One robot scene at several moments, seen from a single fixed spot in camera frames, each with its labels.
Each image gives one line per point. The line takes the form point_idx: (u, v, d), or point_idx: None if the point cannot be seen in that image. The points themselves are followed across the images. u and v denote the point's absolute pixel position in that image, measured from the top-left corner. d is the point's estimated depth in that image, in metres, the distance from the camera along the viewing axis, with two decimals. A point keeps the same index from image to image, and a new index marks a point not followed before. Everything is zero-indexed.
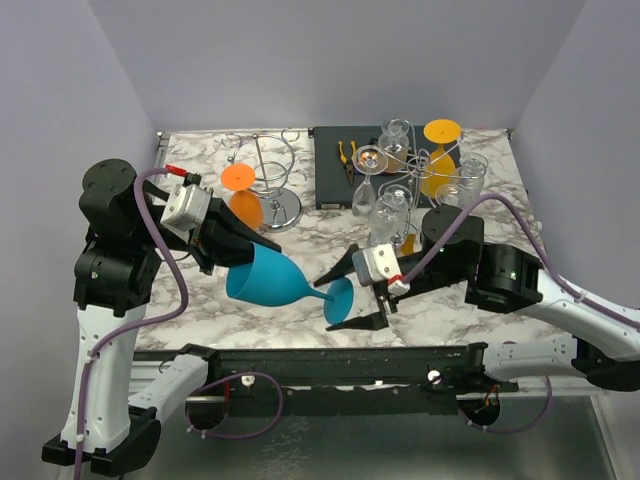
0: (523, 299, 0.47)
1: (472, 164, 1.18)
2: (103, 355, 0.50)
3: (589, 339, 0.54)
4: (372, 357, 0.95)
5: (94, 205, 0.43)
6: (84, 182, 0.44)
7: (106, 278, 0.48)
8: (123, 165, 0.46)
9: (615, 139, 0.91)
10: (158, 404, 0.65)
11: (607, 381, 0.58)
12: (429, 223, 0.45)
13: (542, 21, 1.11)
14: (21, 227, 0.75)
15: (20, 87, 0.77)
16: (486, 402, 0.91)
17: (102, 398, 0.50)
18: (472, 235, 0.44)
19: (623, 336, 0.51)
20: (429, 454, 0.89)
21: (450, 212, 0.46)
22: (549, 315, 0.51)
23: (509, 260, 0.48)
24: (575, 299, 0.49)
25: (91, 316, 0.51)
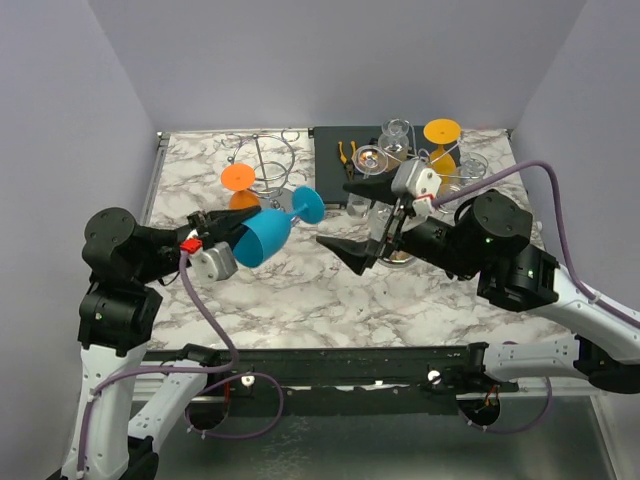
0: (541, 298, 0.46)
1: (472, 165, 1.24)
2: (104, 394, 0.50)
3: (600, 342, 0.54)
4: (371, 357, 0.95)
5: (96, 254, 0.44)
6: (86, 232, 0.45)
7: (109, 320, 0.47)
8: (122, 214, 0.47)
9: (615, 138, 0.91)
10: (153, 433, 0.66)
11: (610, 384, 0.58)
12: (480, 209, 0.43)
13: (542, 21, 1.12)
14: (21, 227, 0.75)
15: (21, 88, 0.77)
16: (486, 402, 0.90)
17: (101, 435, 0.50)
18: (525, 230, 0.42)
19: (634, 339, 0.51)
20: (429, 454, 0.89)
21: (501, 201, 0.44)
22: (562, 316, 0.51)
23: (528, 259, 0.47)
24: (590, 299, 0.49)
25: (95, 355, 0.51)
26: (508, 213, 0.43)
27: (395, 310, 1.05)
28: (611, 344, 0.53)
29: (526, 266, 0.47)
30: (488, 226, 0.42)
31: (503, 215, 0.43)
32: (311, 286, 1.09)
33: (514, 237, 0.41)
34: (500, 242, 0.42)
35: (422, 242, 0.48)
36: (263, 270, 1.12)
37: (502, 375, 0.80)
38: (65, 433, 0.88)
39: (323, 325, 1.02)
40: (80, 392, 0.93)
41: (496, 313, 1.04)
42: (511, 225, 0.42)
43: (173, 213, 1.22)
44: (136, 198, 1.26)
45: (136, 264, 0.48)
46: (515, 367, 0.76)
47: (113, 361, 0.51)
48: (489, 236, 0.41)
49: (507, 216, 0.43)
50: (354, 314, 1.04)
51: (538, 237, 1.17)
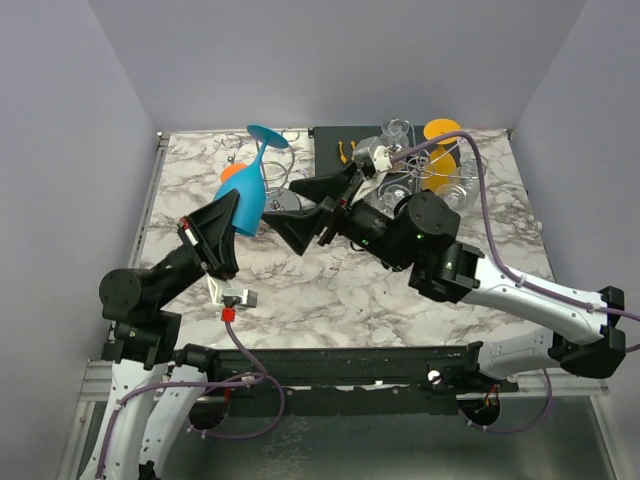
0: (461, 287, 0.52)
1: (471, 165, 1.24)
2: (129, 404, 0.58)
3: (545, 324, 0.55)
4: (371, 357, 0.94)
5: (116, 315, 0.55)
6: (102, 296, 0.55)
7: (140, 341, 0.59)
8: (128, 274, 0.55)
9: (614, 137, 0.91)
10: (155, 457, 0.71)
11: (581, 367, 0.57)
12: (415, 208, 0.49)
13: (541, 22, 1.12)
14: (21, 226, 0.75)
15: (20, 87, 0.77)
16: (486, 402, 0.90)
17: (121, 446, 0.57)
18: (451, 231, 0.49)
19: (572, 317, 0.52)
20: (430, 454, 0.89)
21: (435, 200, 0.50)
22: (492, 301, 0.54)
23: (455, 253, 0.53)
24: (516, 283, 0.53)
25: (124, 368, 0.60)
26: (439, 213, 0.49)
27: (395, 310, 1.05)
28: (554, 324, 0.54)
29: (448, 259, 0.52)
30: (420, 224, 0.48)
31: (435, 214, 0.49)
32: (311, 286, 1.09)
33: (443, 235, 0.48)
34: (430, 238, 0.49)
35: (362, 230, 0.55)
36: (263, 270, 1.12)
37: (497, 372, 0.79)
38: (67, 433, 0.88)
39: (323, 325, 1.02)
40: (80, 392, 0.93)
41: (496, 313, 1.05)
42: (441, 224, 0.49)
43: (174, 213, 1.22)
44: (137, 198, 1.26)
45: (151, 305, 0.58)
46: (504, 362, 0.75)
47: (139, 374, 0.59)
48: (421, 232, 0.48)
49: (439, 216, 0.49)
50: (354, 314, 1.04)
51: (538, 238, 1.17)
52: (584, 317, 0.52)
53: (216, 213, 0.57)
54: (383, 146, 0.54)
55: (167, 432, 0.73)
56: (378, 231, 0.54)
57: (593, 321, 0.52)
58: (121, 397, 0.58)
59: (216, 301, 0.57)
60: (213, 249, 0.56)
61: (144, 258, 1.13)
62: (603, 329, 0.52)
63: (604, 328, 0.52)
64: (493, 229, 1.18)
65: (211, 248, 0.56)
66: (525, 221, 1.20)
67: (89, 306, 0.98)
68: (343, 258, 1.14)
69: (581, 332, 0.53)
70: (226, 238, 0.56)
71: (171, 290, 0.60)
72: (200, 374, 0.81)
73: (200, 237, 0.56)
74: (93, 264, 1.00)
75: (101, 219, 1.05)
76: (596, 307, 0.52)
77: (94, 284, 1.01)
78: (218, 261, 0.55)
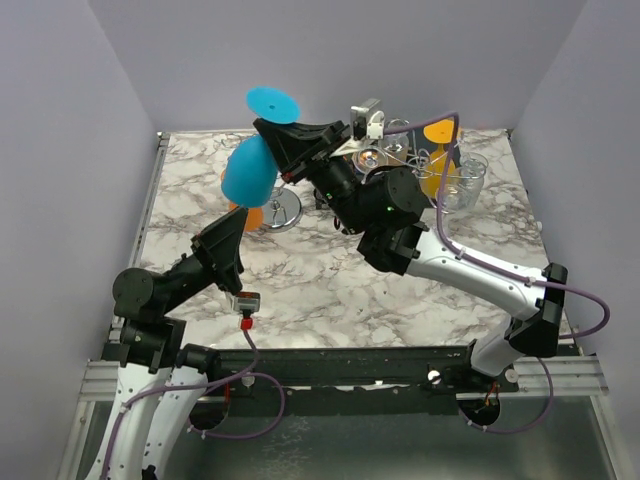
0: (401, 257, 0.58)
1: (472, 165, 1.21)
2: (134, 407, 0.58)
3: (489, 299, 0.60)
4: (371, 357, 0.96)
5: (126, 312, 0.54)
6: (115, 293, 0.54)
7: (145, 346, 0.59)
8: (141, 273, 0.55)
9: (614, 136, 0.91)
10: (156, 461, 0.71)
11: (529, 343, 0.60)
12: (393, 182, 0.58)
13: (541, 21, 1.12)
14: (21, 227, 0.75)
15: (20, 89, 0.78)
16: (486, 402, 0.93)
17: (125, 448, 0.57)
18: (416, 210, 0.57)
19: (509, 290, 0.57)
20: (430, 455, 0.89)
21: (411, 179, 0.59)
22: (436, 273, 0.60)
23: (405, 230, 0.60)
24: (456, 255, 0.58)
25: (130, 372, 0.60)
26: (412, 193, 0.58)
27: (395, 310, 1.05)
28: (495, 297, 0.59)
29: (396, 233, 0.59)
30: (395, 196, 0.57)
31: (408, 192, 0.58)
32: (311, 286, 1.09)
33: (412, 211, 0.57)
34: (398, 212, 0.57)
35: (331, 185, 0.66)
36: (263, 270, 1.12)
37: (487, 366, 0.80)
38: (66, 432, 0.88)
39: (323, 325, 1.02)
40: (80, 392, 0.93)
41: (496, 313, 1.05)
42: (411, 202, 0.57)
43: (173, 213, 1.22)
44: (137, 198, 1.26)
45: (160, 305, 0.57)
46: (490, 357, 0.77)
47: (144, 378, 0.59)
48: (393, 202, 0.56)
49: (411, 194, 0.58)
50: (354, 314, 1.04)
51: (538, 237, 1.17)
52: (520, 290, 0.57)
53: (225, 232, 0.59)
54: (381, 115, 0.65)
55: (168, 436, 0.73)
56: (345, 188, 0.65)
57: (529, 294, 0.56)
58: (127, 400, 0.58)
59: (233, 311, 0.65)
60: (227, 271, 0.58)
61: (144, 258, 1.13)
62: (539, 301, 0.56)
63: (540, 301, 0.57)
64: (493, 228, 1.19)
65: (226, 271, 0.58)
66: (525, 221, 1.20)
67: (88, 306, 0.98)
68: (342, 258, 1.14)
69: (519, 306, 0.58)
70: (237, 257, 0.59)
71: (178, 291, 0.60)
72: (200, 375, 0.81)
73: (214, 260, 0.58)
74: (93, 263, 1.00)
75: (101, 219, 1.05)
76: (533, 280, 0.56)
77: (94, 283, 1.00)
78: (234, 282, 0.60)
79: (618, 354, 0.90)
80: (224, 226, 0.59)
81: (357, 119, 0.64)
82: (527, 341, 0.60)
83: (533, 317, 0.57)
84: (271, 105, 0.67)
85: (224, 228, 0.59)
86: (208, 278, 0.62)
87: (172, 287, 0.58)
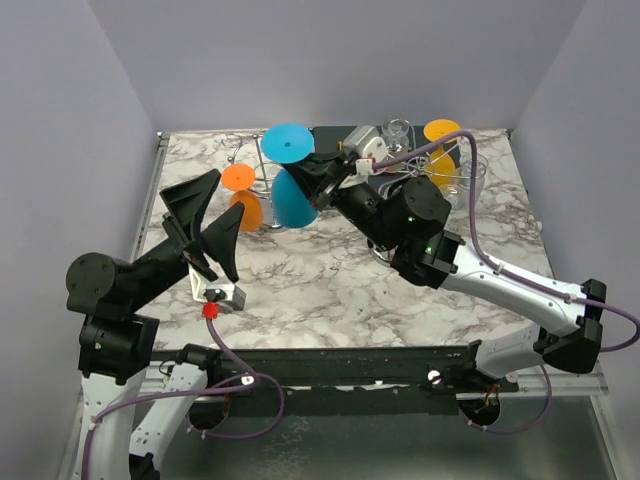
0: (439, 272, 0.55)
1: (472, 165, 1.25)
2: (106, 421, 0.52)
3: (526, 314, 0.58)
4: (371, 357, 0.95)
5: (81, 307, 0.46)
6: (68, 283, 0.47)
7: (108, 351, 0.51)
8: (102, 258, 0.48)
9: (615, 136, 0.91)
10: (154, 449, 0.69)
11: (564, 359, 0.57)
12: (411, 191, 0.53)
13: (542, 20, 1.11)
14: (20, 227, 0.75)
15: (19, 88, 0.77)
16: (486, 402, 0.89)
17: (103, 460, 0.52)
18: (441, 218, 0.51)
19: (549, 306, 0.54)
20: (428, 454, 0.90)
21: (432, 185, 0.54)
22: (471, 288, 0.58)
23: (439, 243, 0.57)
24: (494, 270, 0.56)
25: (94, 383, 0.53)
26: (433, 200, 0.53)
27: (395, 310, 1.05)
28: (532, 313, 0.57)
29: (430, 245, 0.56)
30: (413, 206, 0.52)
31: (429, 200, 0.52)
32: (311, 286, 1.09)
33: (433, 219, 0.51)
34: (420, 223, 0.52)
35: (355, 208, 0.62)
36: (263, 270, 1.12)
37: (493, 369, 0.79)
38: (66, 432, 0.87)
39: (323, 325, 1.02)
40: (80, 392, 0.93)
41: (496, 313, 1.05)
42: (433, 210, 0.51)
43: None
44: (137, 198, 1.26)
45: (126, 299, 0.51)
46: (498, 359, 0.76)
47: (111, 390, 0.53)
48: (412, 215, 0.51)
49: (431, 202, 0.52)
50: (354, 314, 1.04)
51: (538, 237, 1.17)
52: (560, 307, 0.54)
53: (193, 190, 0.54)
54: (377, 146, 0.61)
55: (167, 425, 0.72)
56: (368, 210, 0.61)
57: (569, 311, 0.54)
58: (96, 414, 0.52)
59: (197, 296, 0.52)
60: (184, 228, 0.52)
61: None
62: (580, 319, 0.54)
63: (580, 318, 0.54)
64: (493, 228, 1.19)
65: (182, 226, 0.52)
66: (525, 221, 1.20)
67: None
68: (342, 258, 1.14)
69: (558, 323, 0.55)
70: (198, 215, 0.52)
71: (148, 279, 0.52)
72: (200, 371, 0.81)
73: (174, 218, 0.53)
74: None
75: (101, 219, 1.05)
76: (573, 297, 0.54)
77: None
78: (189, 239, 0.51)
79: (619, 355, 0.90)
80: (193, 183, 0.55)
81: (349, 156, 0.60)
82: (560, 357, 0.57)
83: (574, 337, 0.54)
84: (286, 143, 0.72)
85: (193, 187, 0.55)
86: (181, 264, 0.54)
87: (142, 276, 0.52)
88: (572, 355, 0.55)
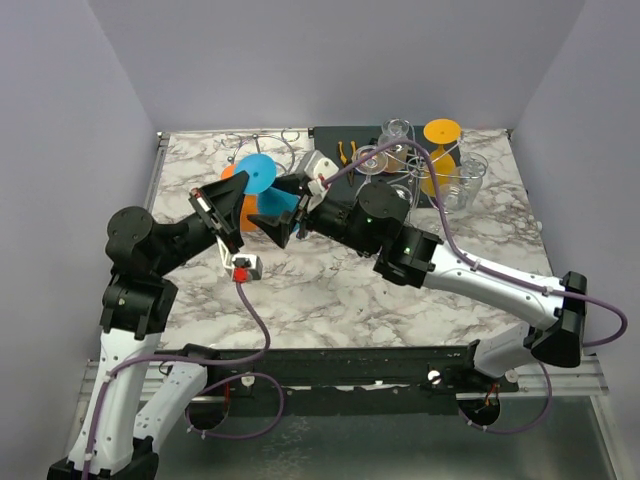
0: (418, 271, 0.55)
1: (472, 165, 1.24)
2: (120, 376, 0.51)
3: (505, 308, 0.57)
4: (372, 357, 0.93)
5: (118, 250, 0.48)
6: (109, 230, 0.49)
7: (131, 307, 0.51)
8: (141, 211, 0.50)
9: (615, 137, 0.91)
10: (154, 432, 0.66)
11: (551, 352, 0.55)
12: (364, 195, 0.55)
13: (542, 20, 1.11)
14: (20, 228, 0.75)
15: (19, 89, 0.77)
16: (486, 402, 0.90)
17: (115, 416, 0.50)
18: (395, 214, 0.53)
19: (526, 299, 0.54)
20: (428, 454, 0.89)
21: (385, 186, 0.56)
22: (451, 284, 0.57)
23: (418, 243, 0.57)
24: (471, 267, 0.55)
25: (114, 338, 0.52)
26: (388, 200, 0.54)
27: (395, 310, 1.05)
28: (512, 308, 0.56)
29: (409, 245, 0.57)
30: (368, 208, 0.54)
31: (384, 200, 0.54)
32: (311, 286, 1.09)
33: (388, 217, 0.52)
34: (378, 223, 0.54)
35: (327, 225, 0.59)
36: (263, 270, 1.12)
37: (491, 369, 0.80)
38: (65, 432, 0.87)
39: (323, 325, 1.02)
40: (80, 392, 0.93)
41: (496, 313, 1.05)
42: (388, 209, 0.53)
43: (174, 213, 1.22)
44: (137, 198, 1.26)
45: (155, 257, 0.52)
46: (494, 357, 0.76)
47: (130, 344, 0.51)
48: (369, 216, 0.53)
49: (387, 202, 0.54)
50: (354, 314, 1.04)
51: (538, 237, 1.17)
52: (538, 299, 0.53)
53: (228, 187, 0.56)
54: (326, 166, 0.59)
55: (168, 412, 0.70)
56: (341, 224, 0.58)
57: (547, 303, 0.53)
58: (111, 369, 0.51)
59: (225, 264, 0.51)
60: (224, 216, 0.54)
61: None
62: (558, 310, 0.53)
63: (558, 309, 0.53)
64: (493, 229, 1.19)
65: (224, 216, 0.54)
66: (525, 221, 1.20)
67: (88, 307, 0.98)
68: (342, 258, 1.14)
69: (537, 315, 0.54)
70: (237, 210, 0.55)
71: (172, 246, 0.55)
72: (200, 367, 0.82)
73: (212, 206, 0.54)
74: (93, 263, 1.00)
75: (101, 218, 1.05)
76: (550, 289, 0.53)
77: (94, 284, 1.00)
78: (230, 226, 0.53)
79: (621, 355, 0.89)
80: (229, 180, 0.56)
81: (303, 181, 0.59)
82: (547, 351, 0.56)
83: (552, 328, 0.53)
84: (253, 172, 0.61)
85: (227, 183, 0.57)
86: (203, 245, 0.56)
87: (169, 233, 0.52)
88: (558, 348, 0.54)
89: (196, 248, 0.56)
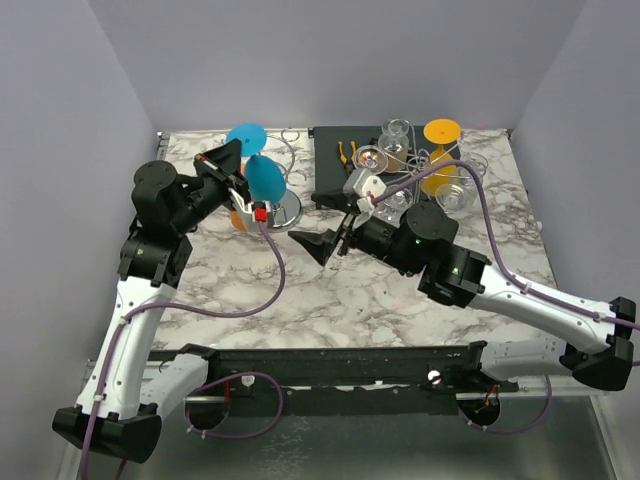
0: (466, 293, 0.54)
1: (472, 165, 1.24)
2: (134, 321, 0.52)
3: (551, 331, 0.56)
4: (371, 357, 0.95)
5: (143, 195, 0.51)
6: (136, 178, 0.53)
7: (148, 258, 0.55)
8: (166, 165, 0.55)
9: (615, 137, 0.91)
10: (158, 400, 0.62)
11: (595, 375, 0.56)
12: (412, 216, 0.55)
13: (543, 20, 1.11)
14: (20, 229, 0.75)
15: (18, 89, 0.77)
16: (486, 402, 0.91)
17: (125, 363, 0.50)
18: (446, 235, 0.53)
19: (578, 325, 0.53)
20: (429, 454, 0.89)
21: (433, 208, 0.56)
22: (499, 307, 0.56)
23: (464, 262, 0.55)
24: (521, 290, 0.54)
25: (130, 285, 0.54)
26: (437, 221, 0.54)
27: (395, 310, 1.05)
28: (560, 332, 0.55)
29: (457, 266, 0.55)
30: (416, 229, 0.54)
31: (433, 221, 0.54)
32: (311, 286, 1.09)
33: (438, 238, 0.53)
34: (427, 243, 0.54)
35: (370, 244, 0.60)
36: (263, 270, 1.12)
37: (498, 373, 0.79)
38: None
39: (323, 325, 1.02)
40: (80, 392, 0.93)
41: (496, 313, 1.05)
42: (437, 229, 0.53)
43: None
44: None
45: (175, 211, 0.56)
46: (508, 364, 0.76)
47: (146, 291, 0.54)
48: (418, 237, 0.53)
49: (436, 222, 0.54)
50: (354, 314, 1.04)
51: (538, 237, 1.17)
52: (589, 326, 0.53)
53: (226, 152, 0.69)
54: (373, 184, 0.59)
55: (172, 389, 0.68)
56: (385, 243, 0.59)
57: (599, 331, 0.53)
58: (127, 313, 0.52)
59: (245, 210, 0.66)
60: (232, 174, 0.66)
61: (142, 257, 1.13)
62: (610, 338, 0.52)
63: (610, 338, 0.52)
64: (493, 229, 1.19)
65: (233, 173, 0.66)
66: (525, 221, 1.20)
67: (88, 307, 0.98)
68: (342, 258, 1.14)
69: (587, 341, 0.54)
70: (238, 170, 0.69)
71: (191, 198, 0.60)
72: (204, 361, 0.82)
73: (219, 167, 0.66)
74: (93, 263, 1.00)
75: (101, 218, 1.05)
76: (602, 316, 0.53)
77: (94, 285, 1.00)
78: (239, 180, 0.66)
79: None
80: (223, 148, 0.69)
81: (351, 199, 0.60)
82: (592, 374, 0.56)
83: (602, 355, 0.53)
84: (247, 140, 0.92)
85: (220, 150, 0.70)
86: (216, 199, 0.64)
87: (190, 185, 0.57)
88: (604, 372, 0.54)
89: (208, 207, 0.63)
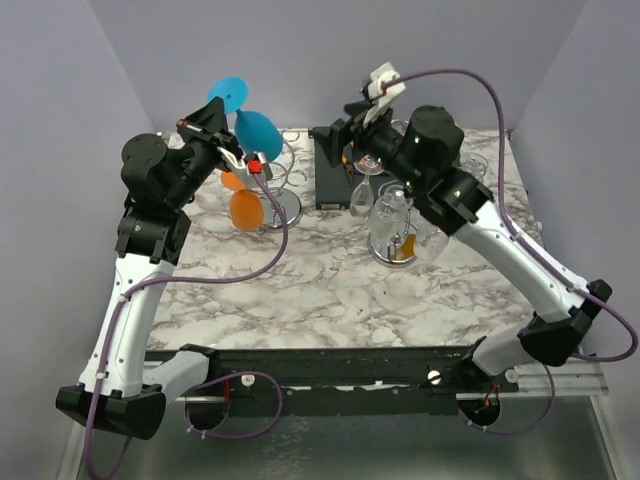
0: (459, 217, 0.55)
1: (472, 165, 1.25)
2: (134, 298, 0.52)
3: (525, 290, 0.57)
4: (371, 357, 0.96)
5: (132, 172, 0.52)
6: (125, 155, 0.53)
7: (145, 235, 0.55)
8: (155, 138, 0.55)
9: (615, 137, 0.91)
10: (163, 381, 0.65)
11: (545, 341, 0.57)
12: (419, 116, 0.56)
13: (542, 20, 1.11)
14: (19, 229, 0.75)
15: (18, 90, 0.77)
16: (486, 402, 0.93)
17: (126, 341, 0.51)
18: (445, 139, 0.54)
19: (550, 287, 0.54)
20: (429, 454, 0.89)
21: (443, 114, 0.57)
22: (482, 245, 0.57)
23: (469, 190, 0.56)
24: (511, 235, 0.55)
25: (130, 264, 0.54)
26: (440, 122, 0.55)
27: (395, 310, 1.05)
28: (533, 293, 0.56)
29: (459, 189, 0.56)
30: (418, 127, 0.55)
31: (437, 124, 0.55)
32: (311, 286, 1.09)
33: (437, 139, 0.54)
34: (426, 142, 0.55)
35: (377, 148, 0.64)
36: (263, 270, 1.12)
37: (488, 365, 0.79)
38: (64, 432, 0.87)
39: (323, 325, 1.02)
40: None
41: (496, 313, 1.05)
42: (437, 131, 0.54)
43: None
44: None
45: (169, 185, 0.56)
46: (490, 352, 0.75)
47: (146, 268, 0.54)
48: (419, 134, 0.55)
49: (439, 126, 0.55)
50: (354, 314, 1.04)
51: (538, 236, 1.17)
52: (560, 292, 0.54)
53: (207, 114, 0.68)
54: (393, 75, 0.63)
55: (180, 375, 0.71)
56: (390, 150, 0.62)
57: (566, 299, 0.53)
58: (126, 290, 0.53)
59: (239, 166, 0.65)
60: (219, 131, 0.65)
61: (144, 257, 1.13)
62: (574, 309, 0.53)
63: (574, 308, 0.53)
64: None
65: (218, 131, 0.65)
66: (525, 221, 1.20)
67: (88, 307, 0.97)
68: (342, 258, 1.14)
69: (552, 306, 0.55)
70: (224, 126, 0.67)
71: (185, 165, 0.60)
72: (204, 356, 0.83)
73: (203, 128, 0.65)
74: (93, 263, 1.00)
75: (101, 218, 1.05)
76: (576, 287, 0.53)
77: (94, 285, 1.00)
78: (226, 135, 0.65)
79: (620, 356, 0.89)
80: (204, 110, 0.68)
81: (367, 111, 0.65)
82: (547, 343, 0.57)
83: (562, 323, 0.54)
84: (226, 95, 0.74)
85: (203, 112, 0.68)
86: (208, 158, 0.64)
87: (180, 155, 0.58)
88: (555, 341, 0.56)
89: (202, 172, 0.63)
